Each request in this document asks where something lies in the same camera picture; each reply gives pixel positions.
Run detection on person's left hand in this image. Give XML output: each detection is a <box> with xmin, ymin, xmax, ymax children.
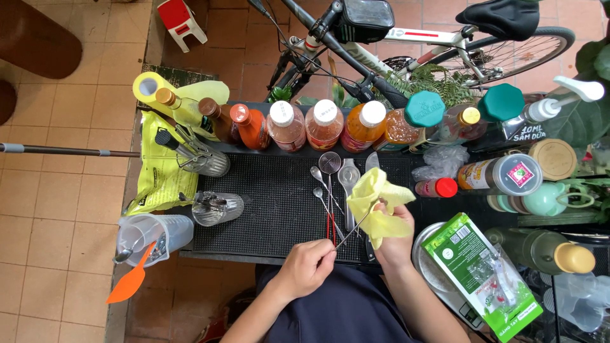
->
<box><xmin>274</xmin><ymin>238</ymin><xmax>339</xmax><ymax>304</ymax></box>

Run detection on person's right hand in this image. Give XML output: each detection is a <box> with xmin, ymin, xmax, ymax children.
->
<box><xmin>372</xmin><ymin>202</ymin><xmax>416</xmax><ymax>270</ymax></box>

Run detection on thin metal bar stirrer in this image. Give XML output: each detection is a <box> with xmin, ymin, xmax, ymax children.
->
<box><xmin>335</xmin><ymin>213</ymin><xmax>373</xmax><ymax>251</ymax></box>

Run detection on yellow cleaning cloth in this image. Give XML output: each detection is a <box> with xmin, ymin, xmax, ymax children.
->
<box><xmin>346</xmin><ymin>167</ymin><xmax>417</xmax><ymax>250</ymax></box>

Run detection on pair of red sticks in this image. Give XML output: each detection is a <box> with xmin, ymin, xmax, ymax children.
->
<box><xmin>326</xmin><ymin>188</ymin><xmax>337</xmax><ymax>247</ymax></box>

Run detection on round metal scale tray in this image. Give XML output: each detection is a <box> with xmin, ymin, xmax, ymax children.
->
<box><xmin>412</xmin><ymin>221</ymin><xmax>488</xmax><ymax>330</ymax></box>

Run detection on person's navy clothing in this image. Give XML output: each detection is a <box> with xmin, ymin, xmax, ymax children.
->
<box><xmin>255</xmin><ymin>263</ymin><xmax>420</xmax><ymax>343</ymax></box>

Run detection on small bottle with red cap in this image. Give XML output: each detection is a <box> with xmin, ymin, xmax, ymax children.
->
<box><xmin>414</xmin><ymin>177</ymin><xmax>458</xmax><ymax>199</ymax></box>

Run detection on green glove packet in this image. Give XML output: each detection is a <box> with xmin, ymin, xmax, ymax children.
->
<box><xmin>421</xmin><ymin>212</ymin><xmax>544</xmax><ymax>343</ymax></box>

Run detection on black rubber bar mat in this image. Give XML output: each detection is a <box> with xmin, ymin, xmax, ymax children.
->
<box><xmin>192</xmin><ymin>152</ymin><xmax>413</xmax><ymax>264</ymax></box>

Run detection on long metal bar spoon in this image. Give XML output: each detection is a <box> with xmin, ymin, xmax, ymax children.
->
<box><xmin>313</xmin><ymin>187</ymin><xmax>346</xmax><ymax>241</ymax></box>
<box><xmin>310</xmin><ymin>166</ymin><xmax>345</xmax><ymax>215</ymax></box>

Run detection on steel measuring spoon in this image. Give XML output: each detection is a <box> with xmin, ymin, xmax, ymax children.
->
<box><xmin>338</xmin><ymin>158</ymin><xmax>361</xmax><ymax>232</ymax></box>

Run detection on steel knife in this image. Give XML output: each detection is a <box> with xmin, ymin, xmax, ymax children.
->
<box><xmin>364</xmin><ymin>152</ymin><xmax>381</xmax><ymax>262</ymax></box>

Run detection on crumpled clear plastic bag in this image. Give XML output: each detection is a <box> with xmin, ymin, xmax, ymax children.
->
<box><xmin>411</xmin><ymin>145</ymin><xmax>471</xmax><ymax>183</ymax></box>

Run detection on coil-head metal strainer spoon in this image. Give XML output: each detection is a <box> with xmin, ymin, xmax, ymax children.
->
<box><xmin>318</xmin><ymin>151</ymin><xmax>342</xmax><ymax>246</ymax></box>

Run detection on ribbed glass with metal tongs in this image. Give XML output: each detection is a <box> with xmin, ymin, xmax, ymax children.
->
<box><xmin>178</xmin><ymin>191</ymin><xmax>245</xmax><ymax>227</ymax></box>

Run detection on stack of pastel cups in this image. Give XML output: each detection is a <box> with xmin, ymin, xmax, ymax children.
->
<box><xmin>486</xmin><ymin>194</ymin><xmax>530</xmax><ymax>215</ymax></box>

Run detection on orange syrup bottle white cap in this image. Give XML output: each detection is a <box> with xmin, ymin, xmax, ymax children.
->
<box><xmin>340</xmin><ymin>100</ymin><xmax>387</xmax><ymax>154</ymax></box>

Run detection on orange canister with clear lid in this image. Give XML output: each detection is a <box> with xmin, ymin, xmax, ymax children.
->
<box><xmin>457</xmin><ymin>153</ymin><xmax>543</xmax><ymax>197</ymax></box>

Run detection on jam jar with teal lid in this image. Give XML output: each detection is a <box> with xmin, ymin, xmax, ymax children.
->
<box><xmin>373</xmin><ymin>90</ymin><xmax>447</xmax><ymax>152</ymax></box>

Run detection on peach syrup bottle white cap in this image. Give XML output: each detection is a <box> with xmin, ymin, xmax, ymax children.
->
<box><xmin>304</xmin><ymin>98</ymin><xmax>345</xmax><ymax>152</ymax></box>

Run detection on small bottle with gold cap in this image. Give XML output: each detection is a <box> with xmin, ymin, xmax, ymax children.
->
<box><xmin>428</xmin><ymin>106</ymin><xmax>488</xmax><ymax>145</ymax></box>

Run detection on dark green bottle tan cap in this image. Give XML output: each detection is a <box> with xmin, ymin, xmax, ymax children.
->
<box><xmin>485</xmin><ymin>227</ymin><xmax>597</xmax><ymax>276</ymax></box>

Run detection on pink syrup bottle white cap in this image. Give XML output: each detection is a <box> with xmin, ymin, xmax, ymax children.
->
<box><xmin>266</xmin><ymin>100</ymin><xmax>307</xmax><ymax>153</ymax></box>

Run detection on ribbed glass with bar tools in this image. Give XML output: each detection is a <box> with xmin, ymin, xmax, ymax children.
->
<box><xmin>154</xmin><ymin>125</ymin><xmax>231</xmax><ymax>178</ymax></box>

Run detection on clear plastic measuring jug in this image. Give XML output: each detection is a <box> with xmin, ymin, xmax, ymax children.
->
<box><xmin>115</xmin><ymin>212</ymin><xmax>195</xmax><ymax>268</ymax></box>

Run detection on orange sauce bottle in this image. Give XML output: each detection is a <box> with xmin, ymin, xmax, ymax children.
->
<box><xmin>229</xmin><ymin>103</ymin><xmax>271</xmax><ymax>151</ymax></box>

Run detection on mint green teapot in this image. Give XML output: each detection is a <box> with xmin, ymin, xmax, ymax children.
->
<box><xmin>521</xmin><ymin>180</ymin><xmax>596</xmax><ymax>218</ymax></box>

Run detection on yellow plastic bag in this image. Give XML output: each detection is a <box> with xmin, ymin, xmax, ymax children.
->
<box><xmin>123</xmin><ymin>111</ymin><xmax>201</xmax><ymax>216</ymax></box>

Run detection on green fern plant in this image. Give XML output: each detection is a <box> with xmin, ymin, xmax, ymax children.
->
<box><xmin>380</xmin><ymin>63</ymin><xmax>476</xmax><ymax>109</ymax></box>

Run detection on brown sauce bottle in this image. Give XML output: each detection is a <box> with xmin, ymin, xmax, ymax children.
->
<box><xmin>198</xmin><ymin>97</ymin><xmax>242</xmax><ymax>145</ymax></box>

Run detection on orange silicone spatula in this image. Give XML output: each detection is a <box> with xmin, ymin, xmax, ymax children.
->
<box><xmin>105</xmin><ymin>241</ymin><xmax>157</xmax><ymax>305</ymax></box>

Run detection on dark jar with teal lid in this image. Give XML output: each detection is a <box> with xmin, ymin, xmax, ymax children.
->
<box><xmin>478</xmin><ymin>83</ymin><xmax>526</xmax><ymax>140</ymax></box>

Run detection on round wooden lid jar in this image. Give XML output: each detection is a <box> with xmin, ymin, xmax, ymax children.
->
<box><xmin>528</xmin><ymin>138</ymin><xmax>578</xmax><ymax>182</ymax></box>

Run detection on clear plastic containers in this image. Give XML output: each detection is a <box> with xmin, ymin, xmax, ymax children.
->
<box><xmin>519</xmin><ymin>267</ymin><xmax>610</xmax><ymax>343</ymax></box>

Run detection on white pump dispenser bottle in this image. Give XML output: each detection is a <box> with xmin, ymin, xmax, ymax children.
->
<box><xmin>500</xmin><ymin>75</ymin><xmax>605</xmax><ymax>142</ymax></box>

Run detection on clear bottle with gold cap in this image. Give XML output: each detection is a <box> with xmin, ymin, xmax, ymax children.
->
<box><xmin>155</xmin><ymin>88</ymin><xmax>207</xmax><ymax>130</ymax></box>

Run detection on white black bicycle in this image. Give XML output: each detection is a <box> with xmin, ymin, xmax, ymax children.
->
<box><xmin>247</xmin><ymin>0</ymin><xmax>576</xmax><ymax>109</ymax></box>

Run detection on dark green doormat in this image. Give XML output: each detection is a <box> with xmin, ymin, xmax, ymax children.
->
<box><xmin>137</xmin><ymin>63</ymin><xmax>220</xmax><ymax>111</ymax></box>

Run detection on large-leaf green plant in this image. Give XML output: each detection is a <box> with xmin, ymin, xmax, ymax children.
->
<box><xmin>542</xmin><ymin>37</ymin><xmax>610</xmax><ymax>149</ymax></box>

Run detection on yellow roll of cloths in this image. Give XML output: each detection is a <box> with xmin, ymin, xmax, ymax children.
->
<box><xmin>132</xmin><ymin>71</ymin><xmax>230</xmax><ymax>121</ymax></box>

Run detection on grey metal pole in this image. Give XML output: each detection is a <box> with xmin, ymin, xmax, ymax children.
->
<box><xmin>0</xmin><ymin>142</ymin><xmax>142</xmax><ymax>158</ymax></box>

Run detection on red white plastic stool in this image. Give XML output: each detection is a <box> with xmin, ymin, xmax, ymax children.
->
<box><xmin>157</xmin><ymin>0</ymin><xmax>208</xmax><ymax>53</ymax></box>

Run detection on brown wooden furniture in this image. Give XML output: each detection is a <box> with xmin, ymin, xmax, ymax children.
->
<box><xmin>0</xmin><ymin>0</ymin><xmax>84</xmax><ymax>126</ymax></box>

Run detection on black bicycle frame bag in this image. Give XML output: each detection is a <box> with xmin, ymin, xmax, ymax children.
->
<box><xmin>333</xmin><ymin>0</ymin><xmax>396</xmax><ymax>45</ymax></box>

